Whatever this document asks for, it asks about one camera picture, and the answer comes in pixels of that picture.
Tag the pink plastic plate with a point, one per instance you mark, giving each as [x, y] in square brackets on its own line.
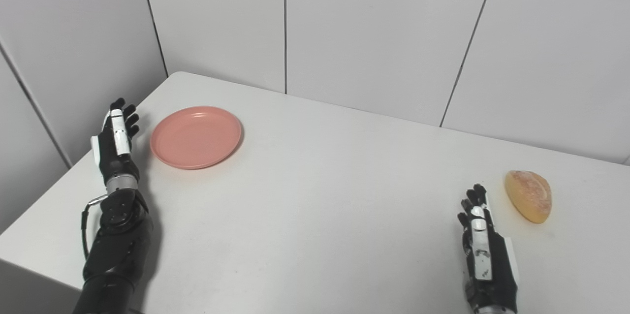
[196, 137]

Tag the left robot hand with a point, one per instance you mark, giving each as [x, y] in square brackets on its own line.
[114, 149]

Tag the golden bread roll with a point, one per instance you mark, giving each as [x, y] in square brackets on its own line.
[529, 196]

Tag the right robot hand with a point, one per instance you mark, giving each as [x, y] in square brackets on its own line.
[487, 265]

